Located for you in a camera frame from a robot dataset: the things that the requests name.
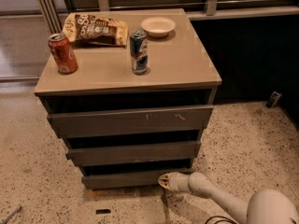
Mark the small black floor box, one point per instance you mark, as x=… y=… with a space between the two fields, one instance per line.
x=273 y=100

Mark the white bowl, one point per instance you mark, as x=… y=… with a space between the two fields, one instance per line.
x=158 y=26

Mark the red soda can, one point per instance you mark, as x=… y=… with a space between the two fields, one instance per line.
x=63 y=54

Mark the grey metal rod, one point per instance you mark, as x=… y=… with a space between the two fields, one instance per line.
x=11 y=215

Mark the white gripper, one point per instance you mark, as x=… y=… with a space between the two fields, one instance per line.
x=176 y=182

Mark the small black floor marker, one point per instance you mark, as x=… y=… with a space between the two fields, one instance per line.
x=102 y=211

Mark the grey drawer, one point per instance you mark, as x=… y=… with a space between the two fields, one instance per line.
x=134 y=153
x=130 y=121
x=132 y=179

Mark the grey middle drawer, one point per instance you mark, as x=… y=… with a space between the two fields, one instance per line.
x=134 y=153

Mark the grey bottom drawer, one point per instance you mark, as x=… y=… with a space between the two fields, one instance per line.
x=132 y=179

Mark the blue silver energy drink can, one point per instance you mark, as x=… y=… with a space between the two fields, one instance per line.
x=139 y=52

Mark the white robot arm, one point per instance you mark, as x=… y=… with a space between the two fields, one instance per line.
x=266 y=206

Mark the grey drawer cabinet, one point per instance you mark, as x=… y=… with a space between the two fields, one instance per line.
x=180 y=73

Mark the brown yellow chip bag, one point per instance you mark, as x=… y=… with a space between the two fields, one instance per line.
x=95 y=29

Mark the grey top drawer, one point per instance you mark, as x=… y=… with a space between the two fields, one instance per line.
x=130 y=121

